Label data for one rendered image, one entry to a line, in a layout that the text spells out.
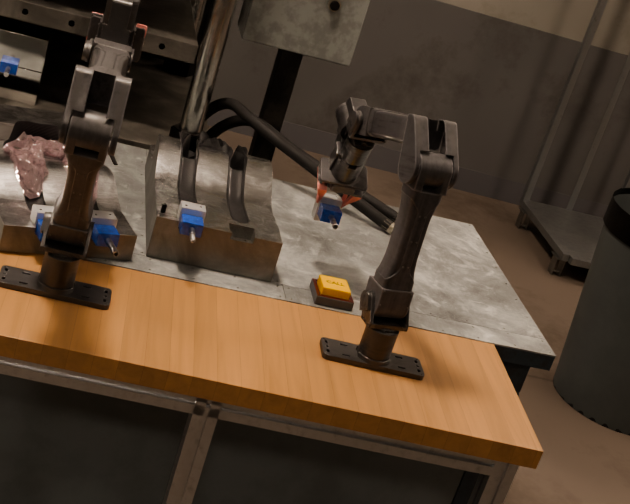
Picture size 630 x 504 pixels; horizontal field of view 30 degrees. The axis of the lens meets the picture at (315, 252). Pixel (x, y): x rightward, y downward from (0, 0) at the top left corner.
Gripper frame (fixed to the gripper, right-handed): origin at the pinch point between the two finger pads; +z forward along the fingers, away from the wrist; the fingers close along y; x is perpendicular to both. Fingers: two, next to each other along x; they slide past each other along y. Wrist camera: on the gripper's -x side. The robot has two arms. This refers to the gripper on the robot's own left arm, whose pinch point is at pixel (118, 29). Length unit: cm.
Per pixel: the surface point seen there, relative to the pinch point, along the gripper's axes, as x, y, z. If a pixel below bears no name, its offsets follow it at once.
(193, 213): 28.8, -22.6, -13.4
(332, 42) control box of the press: 4, -54, 74
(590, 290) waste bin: 73, -176, 131
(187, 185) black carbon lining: 30.5, -21.7, 7.9
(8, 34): 22, 26, 63
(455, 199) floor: 107, -178, 320
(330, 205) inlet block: 25, -51, 0
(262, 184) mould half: 27.8, -37.9, 13.0
